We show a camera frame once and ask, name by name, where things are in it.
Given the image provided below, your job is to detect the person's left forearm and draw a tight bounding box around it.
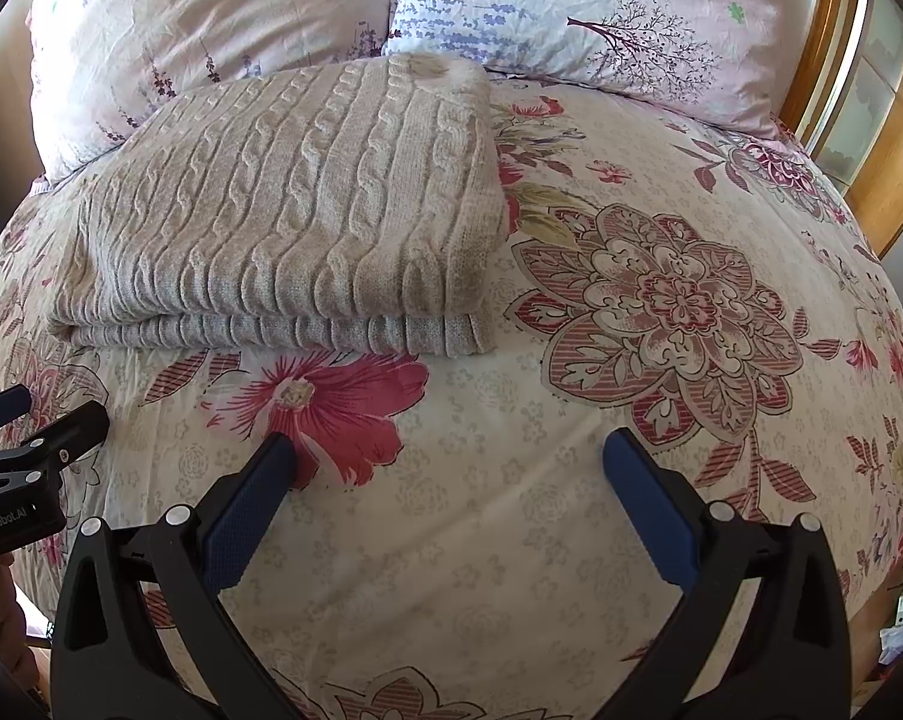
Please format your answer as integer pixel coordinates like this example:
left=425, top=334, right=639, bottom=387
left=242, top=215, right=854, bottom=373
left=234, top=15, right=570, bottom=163
left=0, top=549, right=53, bottom=695

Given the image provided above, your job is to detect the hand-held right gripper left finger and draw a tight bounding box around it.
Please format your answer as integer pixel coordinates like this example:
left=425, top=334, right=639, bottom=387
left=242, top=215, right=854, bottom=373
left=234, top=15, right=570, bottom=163
left=50, top=431, right=306, bottom=720

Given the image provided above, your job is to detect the beige cable-knit sweater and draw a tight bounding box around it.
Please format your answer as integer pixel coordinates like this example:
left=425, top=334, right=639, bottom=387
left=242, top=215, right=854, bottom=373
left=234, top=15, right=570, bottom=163
left=46, top=52, right=508, bottom=357

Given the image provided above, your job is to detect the tree and lavender print pillow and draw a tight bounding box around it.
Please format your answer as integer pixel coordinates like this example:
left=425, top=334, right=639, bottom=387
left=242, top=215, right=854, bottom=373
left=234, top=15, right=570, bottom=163
left=383, top=0, right=805, bottom=140

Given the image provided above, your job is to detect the wooden headboard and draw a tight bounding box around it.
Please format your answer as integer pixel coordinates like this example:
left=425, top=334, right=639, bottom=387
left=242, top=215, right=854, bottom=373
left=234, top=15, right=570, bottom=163
left=781, top=0, right=903, bottom=260

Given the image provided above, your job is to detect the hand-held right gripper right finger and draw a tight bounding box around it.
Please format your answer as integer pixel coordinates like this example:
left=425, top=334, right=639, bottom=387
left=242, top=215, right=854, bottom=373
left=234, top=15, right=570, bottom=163
left=601, top=427, right=853, bottom=720

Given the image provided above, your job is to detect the floral bed sheet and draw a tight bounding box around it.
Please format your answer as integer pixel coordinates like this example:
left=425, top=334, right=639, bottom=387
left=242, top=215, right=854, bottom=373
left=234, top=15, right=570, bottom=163
left=0, top=75, right=903, bottom=720

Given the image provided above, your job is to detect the pink pillow with green flower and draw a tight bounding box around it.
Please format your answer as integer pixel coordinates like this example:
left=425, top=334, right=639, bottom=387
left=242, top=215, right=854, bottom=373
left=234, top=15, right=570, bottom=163
left=27, top=0, right=411, bottom=181

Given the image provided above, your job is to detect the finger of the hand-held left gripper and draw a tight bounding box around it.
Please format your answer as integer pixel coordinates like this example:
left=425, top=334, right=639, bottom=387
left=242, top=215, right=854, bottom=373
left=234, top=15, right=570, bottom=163
left=0, top=384, right=32, bottom=437
left=0, top=401, right=112, bottom=503

